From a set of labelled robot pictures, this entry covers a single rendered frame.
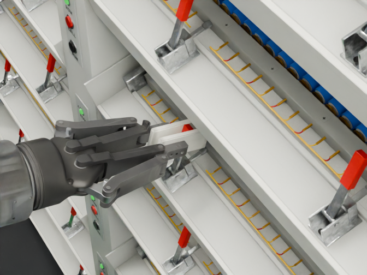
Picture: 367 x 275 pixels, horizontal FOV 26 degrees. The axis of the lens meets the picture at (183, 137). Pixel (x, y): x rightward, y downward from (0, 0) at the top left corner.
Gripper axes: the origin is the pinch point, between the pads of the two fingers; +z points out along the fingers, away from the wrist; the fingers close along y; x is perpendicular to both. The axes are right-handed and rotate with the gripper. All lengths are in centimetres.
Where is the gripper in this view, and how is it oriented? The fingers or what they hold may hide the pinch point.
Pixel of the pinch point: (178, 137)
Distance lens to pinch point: 95.9
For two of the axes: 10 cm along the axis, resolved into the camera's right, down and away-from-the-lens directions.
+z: 8.3, -2.1, 5.2
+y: 5.3, 6.2, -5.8
